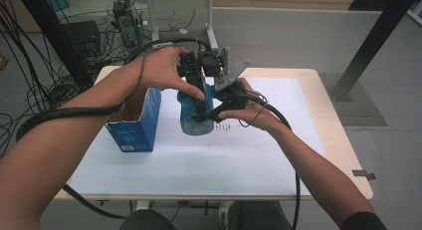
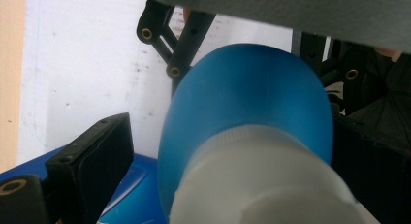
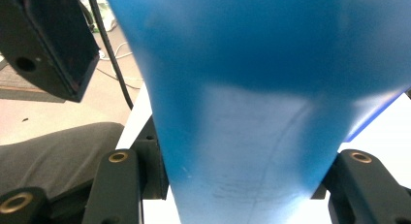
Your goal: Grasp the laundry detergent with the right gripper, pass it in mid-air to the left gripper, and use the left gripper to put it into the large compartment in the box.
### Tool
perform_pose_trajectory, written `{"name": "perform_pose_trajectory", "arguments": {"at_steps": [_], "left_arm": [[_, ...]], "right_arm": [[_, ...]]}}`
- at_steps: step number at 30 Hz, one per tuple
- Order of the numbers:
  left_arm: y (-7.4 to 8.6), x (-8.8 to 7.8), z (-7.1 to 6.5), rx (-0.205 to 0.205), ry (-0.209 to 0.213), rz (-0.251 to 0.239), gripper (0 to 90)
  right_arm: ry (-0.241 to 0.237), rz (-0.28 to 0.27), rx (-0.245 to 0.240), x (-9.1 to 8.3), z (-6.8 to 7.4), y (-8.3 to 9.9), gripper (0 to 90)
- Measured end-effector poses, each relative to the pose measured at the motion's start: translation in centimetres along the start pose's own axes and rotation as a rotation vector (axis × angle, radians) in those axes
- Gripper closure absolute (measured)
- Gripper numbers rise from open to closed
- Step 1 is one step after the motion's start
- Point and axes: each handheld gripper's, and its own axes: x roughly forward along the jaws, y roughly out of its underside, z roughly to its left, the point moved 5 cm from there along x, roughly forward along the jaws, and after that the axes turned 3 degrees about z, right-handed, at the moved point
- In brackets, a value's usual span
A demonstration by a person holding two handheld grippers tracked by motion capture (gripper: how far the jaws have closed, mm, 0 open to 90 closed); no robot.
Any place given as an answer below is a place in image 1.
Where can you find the person's right leg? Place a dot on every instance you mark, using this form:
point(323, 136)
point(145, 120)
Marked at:
point(258, 216)

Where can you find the black cabinet box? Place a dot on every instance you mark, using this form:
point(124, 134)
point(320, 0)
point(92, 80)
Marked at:
point(81, 36)

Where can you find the wooden table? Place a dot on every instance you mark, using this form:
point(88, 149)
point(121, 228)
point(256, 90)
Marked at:
point(335, 130)

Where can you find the black computer tower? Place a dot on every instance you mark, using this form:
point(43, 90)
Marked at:
point(127, 24)

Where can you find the person's right hand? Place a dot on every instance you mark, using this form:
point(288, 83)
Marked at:
point(258, 115)

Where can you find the person's left leg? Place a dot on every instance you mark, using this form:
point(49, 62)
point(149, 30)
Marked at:
point(146, 221)

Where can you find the white table sheet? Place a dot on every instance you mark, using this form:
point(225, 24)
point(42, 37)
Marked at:
point(215, 163)

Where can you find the person's shoe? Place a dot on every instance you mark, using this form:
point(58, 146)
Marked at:
point(225, 218)

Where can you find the white desk frame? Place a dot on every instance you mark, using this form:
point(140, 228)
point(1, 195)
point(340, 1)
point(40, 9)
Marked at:
point(212, 34)

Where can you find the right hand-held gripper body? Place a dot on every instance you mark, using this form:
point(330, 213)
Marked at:
point(229, 90)

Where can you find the person's left hand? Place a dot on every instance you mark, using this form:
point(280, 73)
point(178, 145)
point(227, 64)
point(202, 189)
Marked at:
point(159, 70)

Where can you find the blue detergent bottle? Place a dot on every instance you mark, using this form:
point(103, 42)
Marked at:
point(189, 120)

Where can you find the person's leg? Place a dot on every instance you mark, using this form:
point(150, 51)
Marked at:
point(258, 216)
point(146, 221)

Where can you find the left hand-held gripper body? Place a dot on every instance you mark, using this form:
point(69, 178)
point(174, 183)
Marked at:
point(192, 69)

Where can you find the black metal post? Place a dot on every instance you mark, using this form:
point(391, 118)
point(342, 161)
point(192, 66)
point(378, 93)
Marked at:
point(375, 41)
point(56, 37)

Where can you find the blue cardboard box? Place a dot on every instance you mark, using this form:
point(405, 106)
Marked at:
point(139, 133)

